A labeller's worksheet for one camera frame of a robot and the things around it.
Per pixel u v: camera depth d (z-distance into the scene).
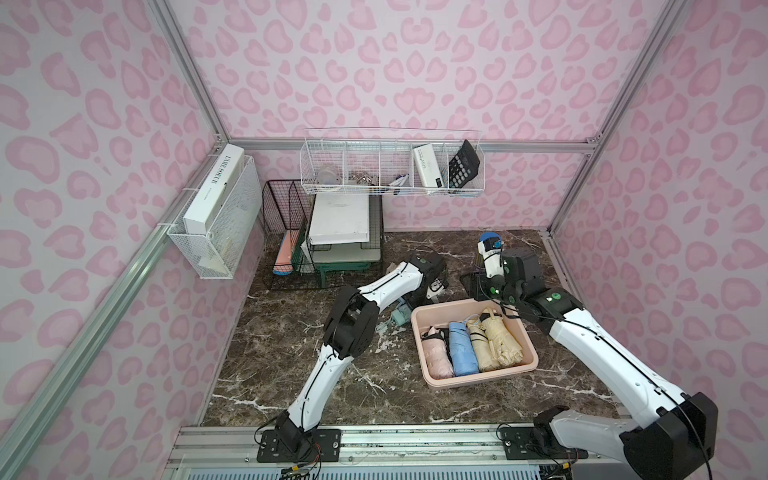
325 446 0.73
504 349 0.77
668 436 0.37
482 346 0.82
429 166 0.92
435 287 0.86
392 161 0.98
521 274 0.57
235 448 0.75
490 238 0.68
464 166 0.91
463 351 0.80
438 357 0.81
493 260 0.61
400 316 0.93
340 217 0.95
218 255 0.73
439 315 0.92
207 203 0.68
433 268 0.74
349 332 0.61
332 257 0.98
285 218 1.21
